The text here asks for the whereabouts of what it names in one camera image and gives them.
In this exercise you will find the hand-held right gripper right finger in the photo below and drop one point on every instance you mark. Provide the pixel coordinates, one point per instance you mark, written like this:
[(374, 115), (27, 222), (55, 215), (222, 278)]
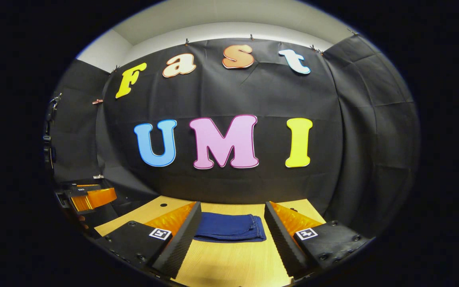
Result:
[(287, 247)]

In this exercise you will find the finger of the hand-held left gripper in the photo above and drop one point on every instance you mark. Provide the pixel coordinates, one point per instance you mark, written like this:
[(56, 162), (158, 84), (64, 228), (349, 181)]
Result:
[(90, 180), (94, 198)]

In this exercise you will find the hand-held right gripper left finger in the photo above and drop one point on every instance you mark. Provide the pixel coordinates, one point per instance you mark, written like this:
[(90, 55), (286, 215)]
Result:
[(177, 247)]

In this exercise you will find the blue jeans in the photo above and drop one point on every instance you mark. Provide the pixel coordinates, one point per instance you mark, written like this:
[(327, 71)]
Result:
[(229, 227)]

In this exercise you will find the black backdrop cloth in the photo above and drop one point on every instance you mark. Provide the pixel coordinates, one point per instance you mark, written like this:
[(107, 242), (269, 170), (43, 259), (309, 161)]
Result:
[(221, 95)]

